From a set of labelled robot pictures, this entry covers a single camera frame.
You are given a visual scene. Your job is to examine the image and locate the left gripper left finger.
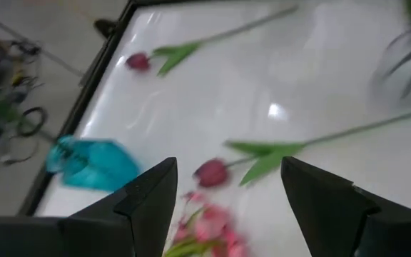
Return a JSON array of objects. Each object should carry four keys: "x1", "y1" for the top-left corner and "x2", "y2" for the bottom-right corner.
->
[{"x1": 0, "y1": 156, "x2": 179, "y2": 257}]

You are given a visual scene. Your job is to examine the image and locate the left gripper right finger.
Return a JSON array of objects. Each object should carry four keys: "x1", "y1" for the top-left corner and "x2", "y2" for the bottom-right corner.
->
[{"x1": 280, "y1": 156, "x2": 411, "y2": 257}]

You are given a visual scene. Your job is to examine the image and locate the coiled black cable ring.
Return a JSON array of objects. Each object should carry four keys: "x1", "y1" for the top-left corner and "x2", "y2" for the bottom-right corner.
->
[{"x1": 15, "y1": 106, "x2": 49, "y2": 138}]

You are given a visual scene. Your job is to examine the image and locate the green stems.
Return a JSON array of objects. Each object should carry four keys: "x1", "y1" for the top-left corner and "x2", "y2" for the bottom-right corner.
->
[{"x1": 125, "y1": 4, "x2": 299, "y2": 78}]

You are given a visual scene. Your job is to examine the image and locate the black metal rig frame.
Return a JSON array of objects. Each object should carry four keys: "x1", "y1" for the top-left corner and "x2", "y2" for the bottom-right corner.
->
[{"x1": 18, "y1": 0, "x2": 178, "y2": 217}]

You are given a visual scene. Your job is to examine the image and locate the dark red artificial tulip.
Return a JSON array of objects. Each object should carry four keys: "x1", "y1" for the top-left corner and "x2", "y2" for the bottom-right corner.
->
[{"x1": 193, "y1": 105, "x2": 411, "y2": 189}]

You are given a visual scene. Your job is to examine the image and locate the blue glass vase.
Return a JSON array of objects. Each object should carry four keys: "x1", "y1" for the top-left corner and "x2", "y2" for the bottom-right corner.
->
[{"x1": 44, "y1": 134, "x2": 143, "y2": 193}]

